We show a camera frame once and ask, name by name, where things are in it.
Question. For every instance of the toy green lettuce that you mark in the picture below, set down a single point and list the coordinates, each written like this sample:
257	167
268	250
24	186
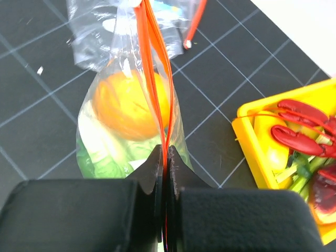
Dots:
102	154

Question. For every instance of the toy dark red meat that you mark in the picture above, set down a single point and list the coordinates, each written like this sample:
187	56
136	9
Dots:
323	192

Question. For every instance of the clear bag orange zipper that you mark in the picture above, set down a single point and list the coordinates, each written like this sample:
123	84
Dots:
195	20
128	60

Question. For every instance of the toy red lobster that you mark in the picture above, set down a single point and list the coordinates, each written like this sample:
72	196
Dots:
310	137

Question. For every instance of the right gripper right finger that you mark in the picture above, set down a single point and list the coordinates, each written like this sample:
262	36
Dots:
202	218

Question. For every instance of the toy small orange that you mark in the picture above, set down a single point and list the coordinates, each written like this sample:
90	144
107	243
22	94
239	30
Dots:
120	104

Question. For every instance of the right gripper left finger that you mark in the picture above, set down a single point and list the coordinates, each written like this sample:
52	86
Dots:
86	214

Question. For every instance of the yellow plastic tray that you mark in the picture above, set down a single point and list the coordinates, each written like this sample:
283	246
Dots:
320	95

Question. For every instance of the black grid mat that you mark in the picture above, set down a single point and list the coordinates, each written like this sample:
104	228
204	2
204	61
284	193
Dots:
238	55

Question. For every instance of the toy pink sausage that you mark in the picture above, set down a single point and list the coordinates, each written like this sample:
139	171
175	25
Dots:
321	219

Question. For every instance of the toy orange fruit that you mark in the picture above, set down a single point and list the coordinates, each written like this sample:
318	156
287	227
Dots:
275	153

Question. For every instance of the clear bag blue zipper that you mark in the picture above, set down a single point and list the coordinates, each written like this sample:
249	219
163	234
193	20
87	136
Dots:
102	28

